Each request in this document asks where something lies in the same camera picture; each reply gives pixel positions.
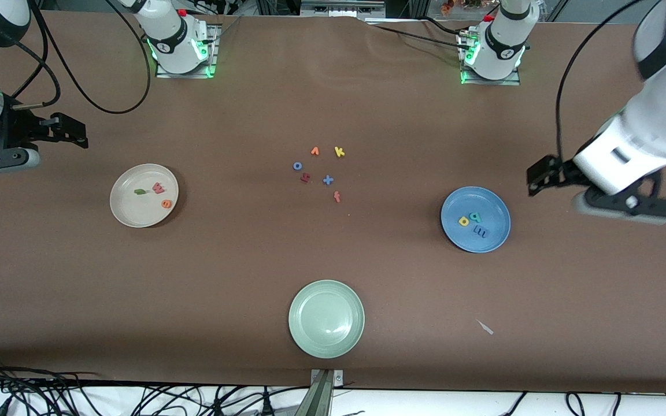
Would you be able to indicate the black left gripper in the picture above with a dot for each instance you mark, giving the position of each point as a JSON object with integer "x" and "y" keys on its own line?
{"x": 561, "y": 173}

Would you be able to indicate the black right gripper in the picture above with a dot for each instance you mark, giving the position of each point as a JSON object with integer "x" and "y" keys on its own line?
{"x": 14, "y": 128}

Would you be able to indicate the blue foam letter E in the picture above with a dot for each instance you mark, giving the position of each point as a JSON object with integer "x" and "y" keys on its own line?
{"x": 481, "y": 233}

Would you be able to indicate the pink foam letter w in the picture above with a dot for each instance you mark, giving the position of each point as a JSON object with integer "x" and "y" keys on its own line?
{"x": 158, "y": 188}

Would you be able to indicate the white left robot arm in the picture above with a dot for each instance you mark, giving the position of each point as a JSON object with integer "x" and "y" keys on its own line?
{"x": 657, "y": 133}

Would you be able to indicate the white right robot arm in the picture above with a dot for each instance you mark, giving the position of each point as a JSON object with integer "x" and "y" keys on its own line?
{"x": 171, "y": 46}

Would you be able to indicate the blue plate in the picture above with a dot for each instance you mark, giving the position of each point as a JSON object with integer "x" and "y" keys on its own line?
{"x": 492, "y": 205}

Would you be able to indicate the beige brown plate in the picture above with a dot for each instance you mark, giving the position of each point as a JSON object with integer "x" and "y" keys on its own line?
{"x": 136, "y": 211}

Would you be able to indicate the small white paper scrap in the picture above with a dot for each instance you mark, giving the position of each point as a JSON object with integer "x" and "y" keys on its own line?
{"x": 485, "y": 327}

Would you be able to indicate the small orange object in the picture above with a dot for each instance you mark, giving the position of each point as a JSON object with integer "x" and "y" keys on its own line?
{"x": 447, "y": 7}

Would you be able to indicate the pale green plate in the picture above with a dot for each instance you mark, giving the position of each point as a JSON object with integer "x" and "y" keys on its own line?
{"x": 326, "y": 319}

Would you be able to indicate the grey metal box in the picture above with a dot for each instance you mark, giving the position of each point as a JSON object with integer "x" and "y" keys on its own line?
{"x": 339, "y": 8}

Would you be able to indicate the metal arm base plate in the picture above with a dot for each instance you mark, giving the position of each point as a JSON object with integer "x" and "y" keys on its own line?
{"x": 489, "y": 82}
{"x": 185, "y": 75}

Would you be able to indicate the grey metal bracket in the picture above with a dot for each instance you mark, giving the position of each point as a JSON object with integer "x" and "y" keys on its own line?
{"x": 322, "y": 398}

